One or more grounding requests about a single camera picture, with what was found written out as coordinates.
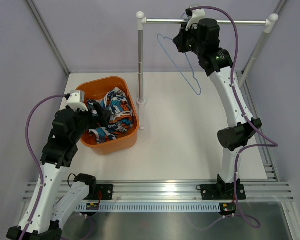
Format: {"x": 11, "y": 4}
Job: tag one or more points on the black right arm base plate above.
{"x": 210, "y": 192}

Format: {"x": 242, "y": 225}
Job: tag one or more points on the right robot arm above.
{"x": 241, "y": 122}

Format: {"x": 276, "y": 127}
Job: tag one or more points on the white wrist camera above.
{"x": 76, "y": 101}
{"x": 194, "y": 13}

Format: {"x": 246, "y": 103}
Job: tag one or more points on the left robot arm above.
{"x": 46, "y": 216}

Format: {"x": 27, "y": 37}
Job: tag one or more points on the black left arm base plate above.
{"x": 100, "y": 192}

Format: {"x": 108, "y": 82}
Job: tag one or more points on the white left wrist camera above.
{"x": 76, "y": 101}

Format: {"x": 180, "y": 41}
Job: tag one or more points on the silver clothes rack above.
{"x": 142, "y": 20}

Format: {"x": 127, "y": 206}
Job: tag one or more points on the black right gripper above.
{"x": 179, "y": 40}

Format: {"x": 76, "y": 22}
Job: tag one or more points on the light blue clothes hanger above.
{"x": 170, "y": 60}

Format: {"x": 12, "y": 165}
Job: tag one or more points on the orange plastic basket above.
{"x": 97, "y": 89}

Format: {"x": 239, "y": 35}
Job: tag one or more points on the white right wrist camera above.
{"x": 194, "y": 13}

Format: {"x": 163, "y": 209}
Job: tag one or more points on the white slotted cable duct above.
{"x": 149, "y": 207}

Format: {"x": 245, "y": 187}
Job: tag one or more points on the colourful patterned shorts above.
{"x": 118, "y": 113}

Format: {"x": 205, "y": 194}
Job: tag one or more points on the aluminium mounting rail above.
{"x": 188, "y": 191}

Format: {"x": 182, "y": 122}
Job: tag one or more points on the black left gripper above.
{"x": 103, "y": 114}

